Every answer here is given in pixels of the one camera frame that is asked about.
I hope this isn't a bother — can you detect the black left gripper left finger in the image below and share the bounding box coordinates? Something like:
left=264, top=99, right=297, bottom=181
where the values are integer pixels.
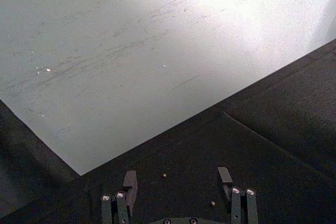
left=101, top=170, right=139, bottom=224

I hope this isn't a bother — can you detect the black table cloth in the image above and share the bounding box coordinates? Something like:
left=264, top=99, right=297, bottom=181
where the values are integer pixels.
left=0, top=39, right=336, bottom=224

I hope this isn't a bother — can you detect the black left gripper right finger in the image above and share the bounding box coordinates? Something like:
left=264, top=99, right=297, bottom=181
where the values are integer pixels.
left=217, top=167, right=259, bottom=224

